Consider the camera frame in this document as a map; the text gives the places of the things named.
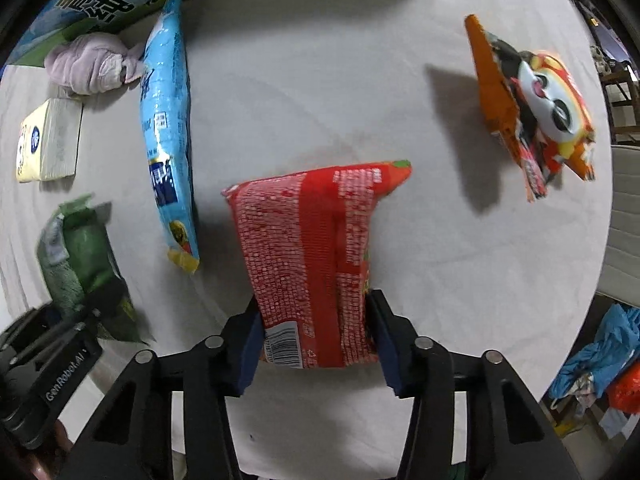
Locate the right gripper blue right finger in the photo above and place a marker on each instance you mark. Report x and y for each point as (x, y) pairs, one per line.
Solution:
(392, 338)

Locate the orange plastic bag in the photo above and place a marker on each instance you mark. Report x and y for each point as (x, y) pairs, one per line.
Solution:
(624, 392)

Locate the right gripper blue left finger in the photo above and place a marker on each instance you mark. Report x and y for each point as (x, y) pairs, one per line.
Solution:
(243, 337)

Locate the green snack packet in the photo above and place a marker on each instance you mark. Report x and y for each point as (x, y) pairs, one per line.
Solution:
(78, 265)

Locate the lilac cloth bundle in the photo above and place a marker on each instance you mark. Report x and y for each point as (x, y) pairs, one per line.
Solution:
(94, 63)

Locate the yellow tissue pack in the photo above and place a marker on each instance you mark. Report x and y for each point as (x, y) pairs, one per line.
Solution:
(47, 147)

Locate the dark wooden chair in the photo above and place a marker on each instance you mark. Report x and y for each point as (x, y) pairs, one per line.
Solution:
(621, 94)

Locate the left hand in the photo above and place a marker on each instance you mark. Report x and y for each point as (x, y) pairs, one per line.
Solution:
(47, 461)

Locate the red snack packet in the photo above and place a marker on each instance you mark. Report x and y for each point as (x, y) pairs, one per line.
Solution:
(305, 242)

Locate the orange panda snack bag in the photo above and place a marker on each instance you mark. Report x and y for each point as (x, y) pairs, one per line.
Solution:
(530, 101)

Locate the light blue milk powder bag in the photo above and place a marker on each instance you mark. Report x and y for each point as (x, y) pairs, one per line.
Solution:
(165, 115)

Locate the blue clothes pile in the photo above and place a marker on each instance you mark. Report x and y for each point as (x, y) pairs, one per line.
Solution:
(592, 369)

